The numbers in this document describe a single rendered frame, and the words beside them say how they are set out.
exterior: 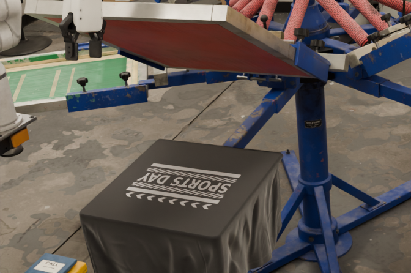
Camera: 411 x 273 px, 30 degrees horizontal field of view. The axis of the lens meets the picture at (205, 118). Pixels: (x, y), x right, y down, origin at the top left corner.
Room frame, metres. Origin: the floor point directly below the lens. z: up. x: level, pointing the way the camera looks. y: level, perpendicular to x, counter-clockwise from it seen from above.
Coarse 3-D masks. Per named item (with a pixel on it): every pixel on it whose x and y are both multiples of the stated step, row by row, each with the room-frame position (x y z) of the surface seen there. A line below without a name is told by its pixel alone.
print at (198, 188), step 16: (144, 176) 2.06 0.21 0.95; (160, 176) 2.05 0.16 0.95; (176, 176) 2.04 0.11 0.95; (192, 176) 2.02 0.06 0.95; (208, 176) 2.01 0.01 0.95; (224, 176) 2.00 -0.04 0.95; (128, 192) 1.98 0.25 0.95; (144, 192) 1.96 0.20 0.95; (160, 192) 1.95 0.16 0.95; (176, 192) 1.94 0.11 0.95; (192, 192) 1.93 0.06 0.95; (208, 192) 1.92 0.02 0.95; (224, 192) 1.91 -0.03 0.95; (208, 208) 1.83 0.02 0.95
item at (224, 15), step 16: (32, 0) 1.97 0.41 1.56; (48, 0) 1.95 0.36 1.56; (32, 16) 1.98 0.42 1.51; (48, 16) 1.95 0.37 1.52; (112, 16) 1.83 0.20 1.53; (128, 16) 1.81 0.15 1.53; (144, 16) 1.79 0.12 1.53; (160, 16) 1.77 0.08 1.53; (176, 16) 1.75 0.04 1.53; (192, 16) 1.73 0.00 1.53; (208, 16) 1.71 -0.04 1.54; (224, 16) 1.69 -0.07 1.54; (240, 16) 1.75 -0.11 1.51; (240, 32) 1.78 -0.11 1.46; (256, 32) 1.83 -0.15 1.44; (272, 48) 1.91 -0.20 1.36; (288, 48) 2.01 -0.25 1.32; (160, 64) 2.49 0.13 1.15
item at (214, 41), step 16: (160, 32) 1.93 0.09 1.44; (176, 32) 1.90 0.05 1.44; (192, 32) 1.87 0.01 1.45; (208, 32) 1.84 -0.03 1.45; (224, 32) 1.81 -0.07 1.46; (192, 48) 2.09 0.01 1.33; (208, 48) 2.05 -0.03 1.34; (224, 48) 2.02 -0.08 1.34; (240, 48) 1.98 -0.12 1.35; (256, 48) 1.95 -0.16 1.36; (224, 64) 2.28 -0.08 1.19; (240, 64) 2.24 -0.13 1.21; (256, 64) 2.19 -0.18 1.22; (272, 64) 2.15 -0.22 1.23; (288, 64) 2.11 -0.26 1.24
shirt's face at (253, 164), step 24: (168, 144) 2.26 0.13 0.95; (192, 144) 2.24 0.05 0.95; (144, 168) 2.11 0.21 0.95; (216, 168) 2.06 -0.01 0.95; (240, 168) 2.04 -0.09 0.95; (264, 168) 2.02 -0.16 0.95; (120, 192) 1.98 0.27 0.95; (240, 192) 1.90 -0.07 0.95; (120, 216) 1.85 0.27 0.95; (144, 216) 1.83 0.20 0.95; (168, 216) 1.82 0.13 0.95; (192, 216) 1.80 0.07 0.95; (216, 216) 1.79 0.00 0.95
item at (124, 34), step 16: (112, 32) 2.04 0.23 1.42; (128, 32) 2.00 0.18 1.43; (144, 32) 1.97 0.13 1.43; (128, 48) 2.26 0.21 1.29; (144, 48) 2.22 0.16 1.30; (160, 48) 2.17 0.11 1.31; (176, 48) 2.13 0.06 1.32; (176, 64) 2.44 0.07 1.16; (192, 64) 2.38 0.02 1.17; (208, 64) 2.33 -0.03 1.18
